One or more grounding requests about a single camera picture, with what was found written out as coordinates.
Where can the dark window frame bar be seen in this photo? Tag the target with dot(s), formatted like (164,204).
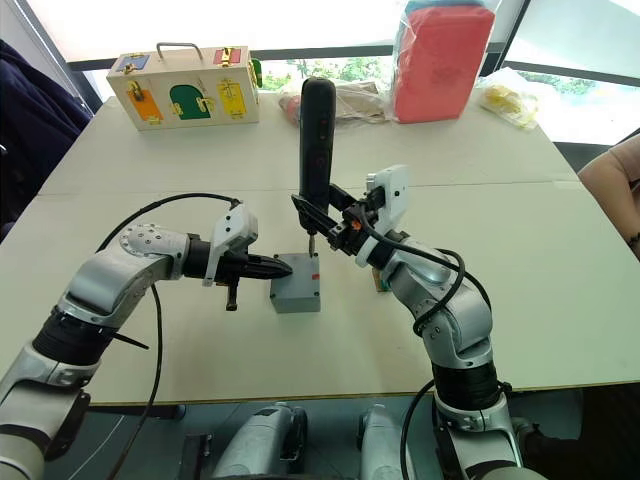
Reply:
(325,52)

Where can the dark blue jacket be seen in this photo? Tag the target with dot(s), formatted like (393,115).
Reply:
(35,135)

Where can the grey plastic box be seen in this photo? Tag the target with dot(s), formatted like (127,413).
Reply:
(296,304)

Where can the clear bag with yellow items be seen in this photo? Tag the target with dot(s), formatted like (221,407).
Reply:
(510,102)

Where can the grey rounded housing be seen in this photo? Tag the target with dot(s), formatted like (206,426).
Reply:
(382,440)
(260,440)

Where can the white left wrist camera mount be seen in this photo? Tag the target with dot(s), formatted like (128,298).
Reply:
(235,222)

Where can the red foam block in bag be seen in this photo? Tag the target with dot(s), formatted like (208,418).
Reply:
(437,65)

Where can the wooden lock box toy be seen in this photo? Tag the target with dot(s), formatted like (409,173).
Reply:
(185,90)

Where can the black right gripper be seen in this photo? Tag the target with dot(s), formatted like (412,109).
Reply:
(357,227)

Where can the small wooden block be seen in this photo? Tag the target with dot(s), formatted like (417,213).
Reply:
(381,282)

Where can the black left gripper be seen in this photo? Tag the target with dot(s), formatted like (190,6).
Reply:
(232,267)

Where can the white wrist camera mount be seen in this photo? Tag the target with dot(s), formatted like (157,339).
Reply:
(392,192)
(235,222)

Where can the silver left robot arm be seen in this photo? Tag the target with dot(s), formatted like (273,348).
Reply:
(105,280)

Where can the person in pink clothing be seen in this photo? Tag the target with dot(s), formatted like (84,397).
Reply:
(612,175)

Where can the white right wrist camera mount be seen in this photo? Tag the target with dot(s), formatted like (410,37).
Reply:
(392,192)

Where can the black electric screwdriver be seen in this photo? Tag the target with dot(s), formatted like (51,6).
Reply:
(317,140)

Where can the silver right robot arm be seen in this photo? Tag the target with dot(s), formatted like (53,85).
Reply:
(460,310)

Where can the grey box lid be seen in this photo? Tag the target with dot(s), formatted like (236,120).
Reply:
(297,277)

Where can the beige crumpled cloth bag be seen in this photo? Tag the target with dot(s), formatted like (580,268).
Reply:
(360,102)

